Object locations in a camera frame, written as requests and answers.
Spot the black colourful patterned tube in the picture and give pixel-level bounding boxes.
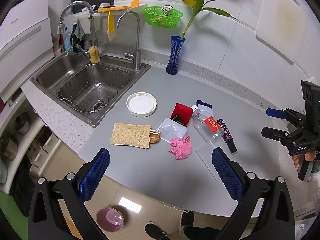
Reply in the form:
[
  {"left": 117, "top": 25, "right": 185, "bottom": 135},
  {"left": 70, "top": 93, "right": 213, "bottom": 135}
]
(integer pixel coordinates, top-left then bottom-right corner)
[{"left": 217, "top": 119, "right": 238, "bottom": 155}]

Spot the clear plastic water bottle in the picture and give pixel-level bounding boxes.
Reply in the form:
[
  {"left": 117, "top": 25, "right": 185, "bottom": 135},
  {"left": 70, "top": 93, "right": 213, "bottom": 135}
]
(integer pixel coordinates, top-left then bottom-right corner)
[{"left": 191, "top": 105, "right": 224, "bottom": 143}]

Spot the pink paper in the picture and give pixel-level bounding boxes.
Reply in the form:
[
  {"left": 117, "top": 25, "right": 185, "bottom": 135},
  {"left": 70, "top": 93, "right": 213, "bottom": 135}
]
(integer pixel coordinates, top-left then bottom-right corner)
[{"left": 169, "top": 136, "right": 192, "bottom": 160}]

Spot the red paper box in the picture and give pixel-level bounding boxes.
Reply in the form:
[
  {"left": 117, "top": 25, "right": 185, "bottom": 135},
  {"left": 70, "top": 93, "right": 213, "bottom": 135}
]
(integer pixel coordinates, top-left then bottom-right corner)
[{"left": 170, "top": 103, "right": 193, "bottom": 127}]

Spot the white round plastic lid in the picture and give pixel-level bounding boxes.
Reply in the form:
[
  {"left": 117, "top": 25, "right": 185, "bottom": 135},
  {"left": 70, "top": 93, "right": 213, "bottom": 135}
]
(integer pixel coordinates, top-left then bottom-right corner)
[{"left": 126, "top": 92, "right": 157, "bottom": 118}]

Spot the white sock with purple cuff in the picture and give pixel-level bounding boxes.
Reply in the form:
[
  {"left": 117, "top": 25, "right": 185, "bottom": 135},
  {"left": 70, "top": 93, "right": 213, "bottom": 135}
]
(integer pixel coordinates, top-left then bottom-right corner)
[{"left": 196, "top": 100, "right": 213, "bottom": 116}]

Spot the clear plastic food container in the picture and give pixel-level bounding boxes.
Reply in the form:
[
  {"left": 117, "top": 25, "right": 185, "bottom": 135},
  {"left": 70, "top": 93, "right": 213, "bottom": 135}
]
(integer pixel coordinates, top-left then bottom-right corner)
[{"left": 159, "top": 118, "right": 187, "bottom": 143}]

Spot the pink round trash bin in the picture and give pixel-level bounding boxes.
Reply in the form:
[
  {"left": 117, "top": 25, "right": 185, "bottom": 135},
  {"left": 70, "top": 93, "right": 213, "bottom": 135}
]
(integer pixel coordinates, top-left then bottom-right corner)
[{"left": 96, "top": 207, "right": 125, "bottom": 232}]

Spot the stainless steel kitchen sink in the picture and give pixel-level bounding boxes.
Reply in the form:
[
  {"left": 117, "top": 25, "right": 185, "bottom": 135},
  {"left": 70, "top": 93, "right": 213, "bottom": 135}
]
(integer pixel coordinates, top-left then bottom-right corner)
[{"left": 30, "top": 51, "right": 151, "bottom": 127}]

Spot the person's right hand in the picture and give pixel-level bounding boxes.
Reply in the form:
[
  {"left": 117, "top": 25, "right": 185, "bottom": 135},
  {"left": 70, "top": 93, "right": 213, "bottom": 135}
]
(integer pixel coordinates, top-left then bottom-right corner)
[{"left": 292, "top": 151, "right": 320, "bottom": 169}]

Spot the clear flat plastic lid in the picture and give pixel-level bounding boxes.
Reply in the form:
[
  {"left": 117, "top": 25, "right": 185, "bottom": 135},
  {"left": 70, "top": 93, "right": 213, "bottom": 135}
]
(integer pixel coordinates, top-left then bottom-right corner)
[{"left": 196, "top": 141, "right": 221, "bottom": 181}]

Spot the person's right black shoe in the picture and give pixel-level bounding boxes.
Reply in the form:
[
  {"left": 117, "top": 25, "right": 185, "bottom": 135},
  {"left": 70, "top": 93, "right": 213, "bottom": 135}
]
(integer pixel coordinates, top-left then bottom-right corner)
[{"left": 179, "top": 210, "right": 195, "bottom": 237}]

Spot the person's black shoe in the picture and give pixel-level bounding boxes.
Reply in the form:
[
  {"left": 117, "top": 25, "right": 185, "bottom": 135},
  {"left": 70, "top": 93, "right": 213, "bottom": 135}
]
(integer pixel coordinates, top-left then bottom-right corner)
[
  {"left": 144, "top": 222, "right": 170, "bottom": 240},
  {"left": 179, "top": 210, "right": 195, "bottom": 237}
]

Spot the beige loofah scrub pad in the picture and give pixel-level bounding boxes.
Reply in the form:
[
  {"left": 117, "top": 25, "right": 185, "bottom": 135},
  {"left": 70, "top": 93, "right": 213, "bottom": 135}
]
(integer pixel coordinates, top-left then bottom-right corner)
[{"left": 110, "top": 123, "right": 151, "bottom": 149}]

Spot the person's left black shoe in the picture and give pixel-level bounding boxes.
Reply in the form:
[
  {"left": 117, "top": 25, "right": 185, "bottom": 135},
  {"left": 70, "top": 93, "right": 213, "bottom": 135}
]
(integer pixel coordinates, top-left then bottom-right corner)
[{"left": 144, "top": 222, "right": 170, "bottom": 240}]

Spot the brown round scrubber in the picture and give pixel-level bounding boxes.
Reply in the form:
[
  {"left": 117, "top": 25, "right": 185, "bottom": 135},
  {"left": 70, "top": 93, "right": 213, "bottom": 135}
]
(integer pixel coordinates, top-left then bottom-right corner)
[{"left": 149, "top": 129, "right": 161, "bottom": 144}]

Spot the metal pot on shelf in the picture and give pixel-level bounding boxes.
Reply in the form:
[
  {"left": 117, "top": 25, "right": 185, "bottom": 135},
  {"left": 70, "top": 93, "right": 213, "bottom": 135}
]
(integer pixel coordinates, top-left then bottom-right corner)
[{"left": 14, "top": 112, "right": 31, "bottom": 135}]

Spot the blue patterned glass vase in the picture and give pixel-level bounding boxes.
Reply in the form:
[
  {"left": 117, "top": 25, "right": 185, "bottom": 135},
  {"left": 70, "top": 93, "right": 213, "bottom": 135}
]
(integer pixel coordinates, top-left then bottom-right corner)
[{"left": 165, "top": 35, "right": 185, "bottom": 75}]

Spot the yellow loofah sponge on faucet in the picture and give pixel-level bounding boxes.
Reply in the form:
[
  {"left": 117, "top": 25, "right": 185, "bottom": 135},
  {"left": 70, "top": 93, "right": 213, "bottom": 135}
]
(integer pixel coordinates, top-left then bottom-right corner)
[{"left": 88, "top": 46, "right": 100, "bottom": 64}]

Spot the green bamboo plant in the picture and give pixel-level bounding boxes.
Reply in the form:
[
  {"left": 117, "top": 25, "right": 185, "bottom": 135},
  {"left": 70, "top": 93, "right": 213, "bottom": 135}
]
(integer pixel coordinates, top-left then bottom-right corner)
[{"left": 181, "top": 0, "right": 237, "bottom": 39}]

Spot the small gooseneck chrome faucet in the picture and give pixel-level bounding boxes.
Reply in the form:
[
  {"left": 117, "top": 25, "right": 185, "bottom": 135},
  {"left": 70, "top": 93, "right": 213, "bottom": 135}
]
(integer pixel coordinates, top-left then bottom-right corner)
[{"left": 116, "top": 11, "right": 141, "bottom": 70}]

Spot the yellow hanging spatula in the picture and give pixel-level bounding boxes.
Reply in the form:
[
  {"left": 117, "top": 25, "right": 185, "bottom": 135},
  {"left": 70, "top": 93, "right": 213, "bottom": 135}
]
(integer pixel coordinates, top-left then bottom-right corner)
[{"left": 107, "top": 11, "right": 117, "bottom": 41}]

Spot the white range hood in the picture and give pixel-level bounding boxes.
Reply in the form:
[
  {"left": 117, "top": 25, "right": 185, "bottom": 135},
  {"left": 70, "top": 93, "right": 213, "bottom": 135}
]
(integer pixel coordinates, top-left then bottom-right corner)
[{"left": 1, "top": 0, "right": 53, "bottom": 103}]

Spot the tall pull-down chrome faucet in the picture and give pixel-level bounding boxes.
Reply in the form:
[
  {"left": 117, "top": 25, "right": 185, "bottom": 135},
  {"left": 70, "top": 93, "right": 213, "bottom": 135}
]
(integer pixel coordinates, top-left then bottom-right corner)
[{"left": 57, "top": 0, "right": 99, "bottom": 58}]

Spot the wire sink drain basket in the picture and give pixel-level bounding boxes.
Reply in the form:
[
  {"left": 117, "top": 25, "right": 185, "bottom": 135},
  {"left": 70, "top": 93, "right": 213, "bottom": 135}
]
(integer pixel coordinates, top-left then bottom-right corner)
[{"left": 56, "top": 63, "right": 133, "bottom": 114}]

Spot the green plastic wall basket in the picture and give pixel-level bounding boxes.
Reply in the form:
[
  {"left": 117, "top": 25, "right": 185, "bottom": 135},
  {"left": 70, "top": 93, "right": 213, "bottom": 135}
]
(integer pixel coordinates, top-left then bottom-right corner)
[{"left": 143, "top": 5, "right": 183, "bottom": 28}]

